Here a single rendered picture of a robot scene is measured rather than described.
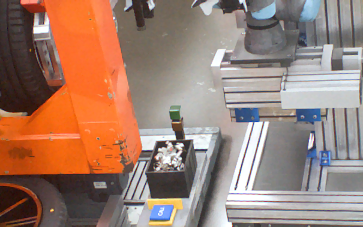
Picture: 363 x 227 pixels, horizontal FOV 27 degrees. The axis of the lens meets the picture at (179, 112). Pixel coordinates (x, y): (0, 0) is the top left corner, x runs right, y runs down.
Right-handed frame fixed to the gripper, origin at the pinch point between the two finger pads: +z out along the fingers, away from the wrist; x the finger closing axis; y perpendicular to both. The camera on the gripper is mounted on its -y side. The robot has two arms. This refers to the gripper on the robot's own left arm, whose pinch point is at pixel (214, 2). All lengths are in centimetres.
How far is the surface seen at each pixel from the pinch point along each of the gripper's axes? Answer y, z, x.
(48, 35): 17, -26, 88
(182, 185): 69, -8, 38
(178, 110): 52, -31, 46
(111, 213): 76, 0, 65
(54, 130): 44, -3, 80
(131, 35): 99, -205, 194
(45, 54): 25, -26, 93
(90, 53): 16, -7, 55
